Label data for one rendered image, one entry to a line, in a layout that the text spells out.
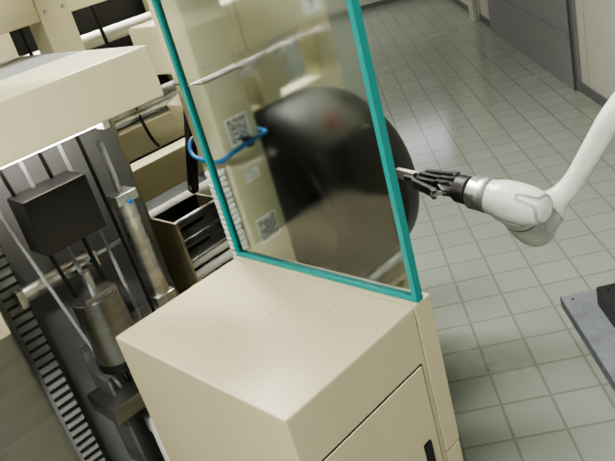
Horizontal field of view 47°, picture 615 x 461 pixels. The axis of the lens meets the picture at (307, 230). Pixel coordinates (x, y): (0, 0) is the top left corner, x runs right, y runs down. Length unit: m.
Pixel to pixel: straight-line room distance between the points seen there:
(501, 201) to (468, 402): 1.44
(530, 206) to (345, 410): 0.75
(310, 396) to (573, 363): 2.13
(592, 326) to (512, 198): 0.66
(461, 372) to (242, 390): 2.05
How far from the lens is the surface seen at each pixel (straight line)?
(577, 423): 2.93
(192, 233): 2.28
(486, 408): 3.02
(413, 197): 2.06
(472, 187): 1.82
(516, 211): 1.76
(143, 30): 2.20
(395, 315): 1.33
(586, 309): 2.37
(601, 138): 1.86
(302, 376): 1.24
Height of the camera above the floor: 1.99
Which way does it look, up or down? 24 degrees down
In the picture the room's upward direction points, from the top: 16 degrees counter-clockwise
